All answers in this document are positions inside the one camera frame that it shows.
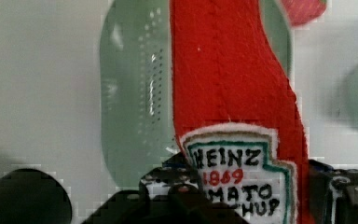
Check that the red plush ketchup bottle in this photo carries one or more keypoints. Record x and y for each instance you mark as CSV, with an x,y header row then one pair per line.
x,y
235,114

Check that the green oval strainer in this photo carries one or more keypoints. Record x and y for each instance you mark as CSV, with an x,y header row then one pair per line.
x,y
136,88

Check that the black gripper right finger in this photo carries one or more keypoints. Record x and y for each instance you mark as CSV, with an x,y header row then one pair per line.
x,y
333,194

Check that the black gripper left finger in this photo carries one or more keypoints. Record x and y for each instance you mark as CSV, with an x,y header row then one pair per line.
x,y
169,194

